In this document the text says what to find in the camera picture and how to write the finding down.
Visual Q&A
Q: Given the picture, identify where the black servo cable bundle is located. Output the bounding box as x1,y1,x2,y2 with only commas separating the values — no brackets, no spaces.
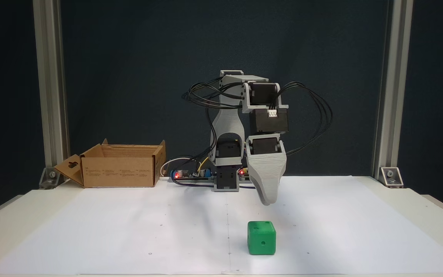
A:
182,77,245,110
270,82,333,156

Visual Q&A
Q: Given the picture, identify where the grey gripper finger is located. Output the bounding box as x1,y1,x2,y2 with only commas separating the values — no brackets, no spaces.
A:
246,151,286,205

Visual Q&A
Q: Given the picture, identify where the green die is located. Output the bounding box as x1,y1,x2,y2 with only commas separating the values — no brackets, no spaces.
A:
247,220,276,255

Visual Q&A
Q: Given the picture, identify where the brown cardboard box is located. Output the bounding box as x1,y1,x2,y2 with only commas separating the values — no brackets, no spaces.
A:
54,139,166,188

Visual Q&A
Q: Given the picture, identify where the thin white cable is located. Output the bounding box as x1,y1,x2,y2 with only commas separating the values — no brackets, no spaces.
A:
160,156,196,177

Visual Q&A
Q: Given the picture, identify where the metal corner bracket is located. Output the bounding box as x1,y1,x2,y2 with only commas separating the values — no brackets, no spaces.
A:
379,167,404,188
39,167,61,189

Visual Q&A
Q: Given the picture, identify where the circuit board with blue parts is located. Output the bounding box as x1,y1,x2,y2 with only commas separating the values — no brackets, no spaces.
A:
169,166,213,182

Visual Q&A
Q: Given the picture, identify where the aluminium frame post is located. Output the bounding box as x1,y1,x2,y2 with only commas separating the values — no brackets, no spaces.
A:
33,0,70,170
371,0,414,179

